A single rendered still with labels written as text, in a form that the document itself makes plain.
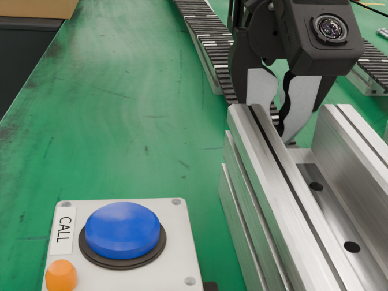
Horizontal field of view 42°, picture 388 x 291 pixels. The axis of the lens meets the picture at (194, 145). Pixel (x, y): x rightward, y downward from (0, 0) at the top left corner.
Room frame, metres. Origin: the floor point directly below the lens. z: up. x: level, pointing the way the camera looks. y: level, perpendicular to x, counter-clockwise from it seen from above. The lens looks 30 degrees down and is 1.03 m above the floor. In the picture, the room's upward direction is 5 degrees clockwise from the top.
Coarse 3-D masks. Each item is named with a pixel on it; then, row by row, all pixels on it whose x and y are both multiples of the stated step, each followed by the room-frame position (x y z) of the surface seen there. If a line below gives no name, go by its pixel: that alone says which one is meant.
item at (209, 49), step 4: (204, 48) 0.60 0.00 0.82; (208, 48) 0.59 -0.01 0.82; (212, 48) 0.59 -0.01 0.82; (216, 48) 0.60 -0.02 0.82; (220, 48) 0.60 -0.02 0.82; (224, 48) 0.60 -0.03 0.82; (228, 48) 0.60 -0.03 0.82; (208, 52) 0.58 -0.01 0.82; (212, 52) 0.58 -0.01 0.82; (216, 52) 0.58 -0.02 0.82; (220, 52) 0.59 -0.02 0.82; (224, 52) 0.59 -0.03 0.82; (228, 52) 0.59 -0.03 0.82
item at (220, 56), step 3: (210, 54) 0.58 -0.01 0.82; (213, 54) 0.58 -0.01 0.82; (216, 54) 0.58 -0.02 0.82; (219, 54) 0.58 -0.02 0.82; (222, 54) 0.58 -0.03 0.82; (225, 54) 0.58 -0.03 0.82; (210, 57) 0.57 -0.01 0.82; (213, 57) 0.57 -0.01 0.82; (216, 57) 0.57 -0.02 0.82; (219, 57) 0.57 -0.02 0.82; (222, 57) 0.57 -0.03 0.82; (225, 57) 0.57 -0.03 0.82; (210, 60) 0.57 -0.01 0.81; (213, 60) 0.56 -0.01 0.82; (216, 60) 0.56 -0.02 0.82; (219, 60) 0.57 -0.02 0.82; (222, 60) 0.57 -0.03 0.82; (225, 60) 0.57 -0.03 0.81
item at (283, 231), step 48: (240, 144) 0.30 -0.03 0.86; (336, 144) 0.31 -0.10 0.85; (384, 144) 0.30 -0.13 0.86; (240, 192) 0.28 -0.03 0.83; (288, 192) 0.23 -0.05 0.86; (336, 192) 0.29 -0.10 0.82; (384, 192) 0.25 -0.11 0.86; (240, 240) 0.26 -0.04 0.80; (288, 240) 0.19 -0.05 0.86; (336, 240) 0.19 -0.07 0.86; (384, 240) 0.23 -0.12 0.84; (288, 288) 0.18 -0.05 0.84; (336, 288) 0.16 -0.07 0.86; (384, 288) 0.19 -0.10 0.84
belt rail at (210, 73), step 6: (210, 6) 0.82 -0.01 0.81; (186, 24) 0.81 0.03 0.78; (192, 36) 0.74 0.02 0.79; (198, 42) 0.70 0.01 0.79; (198, 48) 0.68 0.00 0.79; (198, 54) 0.67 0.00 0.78; (204, 54) 0.62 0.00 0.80; (204, 60) 0.62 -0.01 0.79; (204, 66) 0.62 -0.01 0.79; (210, 66) 0.58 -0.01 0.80; (210, 72) 0.58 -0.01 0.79; (210, 78) 0.57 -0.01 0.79; (216, 78) 0.54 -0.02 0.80; (210, 84) 0.57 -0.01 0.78; (216, 84) 0.55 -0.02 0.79; (216, 90) 0.54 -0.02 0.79
